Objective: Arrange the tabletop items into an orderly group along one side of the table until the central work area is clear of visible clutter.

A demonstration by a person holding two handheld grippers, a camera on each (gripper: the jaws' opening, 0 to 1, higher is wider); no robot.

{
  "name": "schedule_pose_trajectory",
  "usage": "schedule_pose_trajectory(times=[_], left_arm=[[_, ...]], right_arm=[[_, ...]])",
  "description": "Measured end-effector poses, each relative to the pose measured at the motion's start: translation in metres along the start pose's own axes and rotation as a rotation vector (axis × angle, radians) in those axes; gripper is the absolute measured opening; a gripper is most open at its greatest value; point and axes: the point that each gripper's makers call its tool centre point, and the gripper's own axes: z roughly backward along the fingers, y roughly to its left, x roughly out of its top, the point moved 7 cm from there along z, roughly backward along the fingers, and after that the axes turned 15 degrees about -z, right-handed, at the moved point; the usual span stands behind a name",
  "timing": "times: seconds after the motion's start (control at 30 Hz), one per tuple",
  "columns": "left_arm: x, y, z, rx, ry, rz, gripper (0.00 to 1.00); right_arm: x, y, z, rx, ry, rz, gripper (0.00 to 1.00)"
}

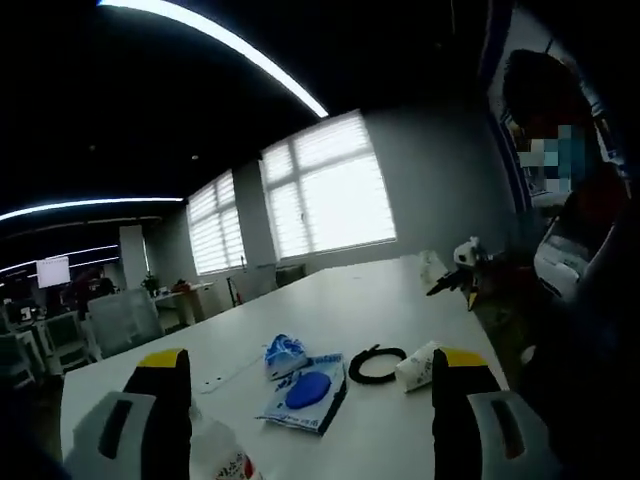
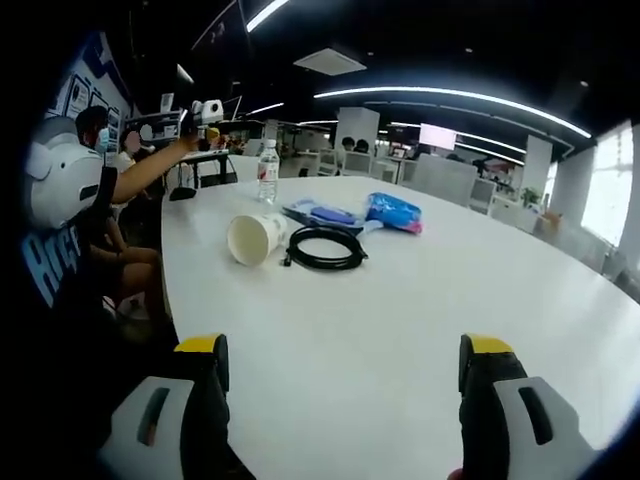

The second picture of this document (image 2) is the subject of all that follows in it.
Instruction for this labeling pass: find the clear bag with blue cloth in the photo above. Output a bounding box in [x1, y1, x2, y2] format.
[282, 197, 384, 236]

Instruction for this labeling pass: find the grey partition panel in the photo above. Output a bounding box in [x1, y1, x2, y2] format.
[413, 152, 479, 207]

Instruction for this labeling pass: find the black cable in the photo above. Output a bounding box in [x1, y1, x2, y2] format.
[279, 223, 370, 272]

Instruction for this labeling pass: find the curved ceiling light strip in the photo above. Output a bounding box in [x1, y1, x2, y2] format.
[313, 85, 594, 139]

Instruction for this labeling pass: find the wall poster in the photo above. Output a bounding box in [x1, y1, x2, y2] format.
[53, 30, 135, 132]

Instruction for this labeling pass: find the white chest-worn device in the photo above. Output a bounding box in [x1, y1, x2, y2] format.
[24, 117, 105, 230]

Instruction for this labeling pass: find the white paper cup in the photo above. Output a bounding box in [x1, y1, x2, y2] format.
[226, 212, 290, 268]

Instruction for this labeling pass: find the straight ceiling light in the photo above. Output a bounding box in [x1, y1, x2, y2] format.
[244, 0, 292, 34]

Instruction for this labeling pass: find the blue tissue packet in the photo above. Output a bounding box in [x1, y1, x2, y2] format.
[364, 192, 425, 236]

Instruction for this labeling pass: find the clear plastic water bottle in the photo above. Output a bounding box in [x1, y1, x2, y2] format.
[257, 138, 280, 205]

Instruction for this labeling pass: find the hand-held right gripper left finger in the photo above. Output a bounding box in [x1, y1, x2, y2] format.
[98, 332, 251, 480]

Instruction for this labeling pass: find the ceiling air vent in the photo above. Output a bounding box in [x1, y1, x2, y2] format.
[292, 47, 367, 77]

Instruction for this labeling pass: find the office desk with black legs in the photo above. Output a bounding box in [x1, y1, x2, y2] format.
[177, 147, 237, 189]

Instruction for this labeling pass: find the white pillar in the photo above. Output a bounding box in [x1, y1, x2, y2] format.
[335, 106, 381, 147]

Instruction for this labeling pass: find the narrow window with blinds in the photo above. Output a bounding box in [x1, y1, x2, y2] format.
[581, 122, 637, 247]

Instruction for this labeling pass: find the white table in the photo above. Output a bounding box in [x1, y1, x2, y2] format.
[159, 175, 640, 480]

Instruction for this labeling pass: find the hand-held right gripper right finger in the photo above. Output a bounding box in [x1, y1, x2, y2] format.
[458, 333, 594, 480]

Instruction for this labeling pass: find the bright wall screen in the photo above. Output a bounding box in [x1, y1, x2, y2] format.
[418, 123, 458, 151]

